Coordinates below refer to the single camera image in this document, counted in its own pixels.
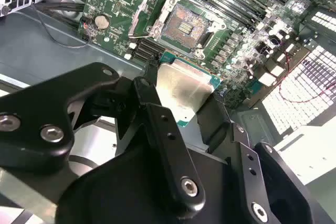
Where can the silver CPU chip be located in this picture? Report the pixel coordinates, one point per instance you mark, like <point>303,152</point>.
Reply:
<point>183,85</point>

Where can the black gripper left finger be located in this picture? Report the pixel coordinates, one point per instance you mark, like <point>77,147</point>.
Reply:
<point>31,119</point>

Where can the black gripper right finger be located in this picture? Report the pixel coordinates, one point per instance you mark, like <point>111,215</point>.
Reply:
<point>241,142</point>

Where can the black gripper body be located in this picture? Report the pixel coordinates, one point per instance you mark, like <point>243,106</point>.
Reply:
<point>131,195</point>

